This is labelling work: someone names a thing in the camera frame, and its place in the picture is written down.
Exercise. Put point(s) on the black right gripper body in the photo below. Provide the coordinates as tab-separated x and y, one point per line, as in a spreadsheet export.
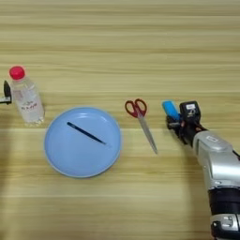
189	129

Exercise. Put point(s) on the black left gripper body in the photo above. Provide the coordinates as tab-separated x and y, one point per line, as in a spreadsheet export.
4	100

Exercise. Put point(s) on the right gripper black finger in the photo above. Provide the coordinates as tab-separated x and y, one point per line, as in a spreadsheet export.
172	122

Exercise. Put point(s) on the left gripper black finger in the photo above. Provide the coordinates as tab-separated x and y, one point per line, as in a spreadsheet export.
7	90

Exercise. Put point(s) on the blue rectangular eraser block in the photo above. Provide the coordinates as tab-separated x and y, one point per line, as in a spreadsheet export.
171	109

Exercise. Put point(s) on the clear red-capped water bottle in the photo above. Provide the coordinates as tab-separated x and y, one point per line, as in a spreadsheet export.
28	100

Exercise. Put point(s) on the thin black pen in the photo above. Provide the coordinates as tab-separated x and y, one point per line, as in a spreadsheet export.
86	132

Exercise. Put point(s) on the light blue round plate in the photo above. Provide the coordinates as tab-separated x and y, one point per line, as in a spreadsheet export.
81	156

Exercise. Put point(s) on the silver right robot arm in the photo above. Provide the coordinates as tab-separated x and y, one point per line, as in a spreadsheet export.
218	162

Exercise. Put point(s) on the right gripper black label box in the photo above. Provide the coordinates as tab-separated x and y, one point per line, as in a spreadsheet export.
190	110

